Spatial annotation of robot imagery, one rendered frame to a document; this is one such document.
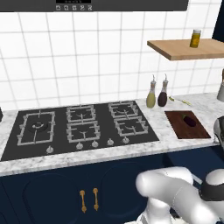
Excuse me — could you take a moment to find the dark vinegar bottle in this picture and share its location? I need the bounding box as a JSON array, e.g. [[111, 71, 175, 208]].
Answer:
[[157, 73, 169, 108]]

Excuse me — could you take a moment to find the dark range hood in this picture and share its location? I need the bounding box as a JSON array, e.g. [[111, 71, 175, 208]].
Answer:
[[0, 0, 190, 13]]

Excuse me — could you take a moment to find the navy wall cupboard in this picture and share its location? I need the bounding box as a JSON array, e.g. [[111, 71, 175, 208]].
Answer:
[[212, 0, 224, 42]]

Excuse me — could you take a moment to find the yellow oil bottle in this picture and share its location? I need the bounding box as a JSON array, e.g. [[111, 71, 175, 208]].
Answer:
[[145, 74, 158, 109]]

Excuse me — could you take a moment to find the yellow-green peeler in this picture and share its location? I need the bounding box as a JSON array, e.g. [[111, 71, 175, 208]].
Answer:
[[168, 95, 193, 107]]

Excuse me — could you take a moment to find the dark purple eggplant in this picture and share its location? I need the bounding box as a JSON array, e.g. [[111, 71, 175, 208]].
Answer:
[[182, 114, 198, 128]]

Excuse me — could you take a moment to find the navy cupboard door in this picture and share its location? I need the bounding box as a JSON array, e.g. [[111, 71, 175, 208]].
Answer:
[[87, 156, 167, 224], [0, 168, 91, 224]]

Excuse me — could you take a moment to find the dark wooden cutting board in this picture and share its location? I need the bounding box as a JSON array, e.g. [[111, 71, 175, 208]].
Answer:
[[164, 109, 212, 140]]

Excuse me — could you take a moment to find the black gas hob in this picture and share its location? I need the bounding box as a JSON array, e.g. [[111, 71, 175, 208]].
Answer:
[[0, 100, 161, 162]]

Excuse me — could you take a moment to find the yellow spice jar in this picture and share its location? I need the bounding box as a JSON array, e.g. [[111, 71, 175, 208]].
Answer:
[[189, 29, 202, 49]]

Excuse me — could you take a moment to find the navy cupboard front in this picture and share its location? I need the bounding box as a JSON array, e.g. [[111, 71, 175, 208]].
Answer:
[[163, 144, 224, 187]]

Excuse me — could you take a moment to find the light wooden wall shelf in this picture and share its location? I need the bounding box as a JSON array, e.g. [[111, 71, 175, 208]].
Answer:
[[146, 38, 224, 61]]

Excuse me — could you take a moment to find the brass cupboard handle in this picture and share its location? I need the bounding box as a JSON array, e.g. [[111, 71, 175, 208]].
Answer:
[[79, 190, 88, 214], [92, 187, 100, 212]]

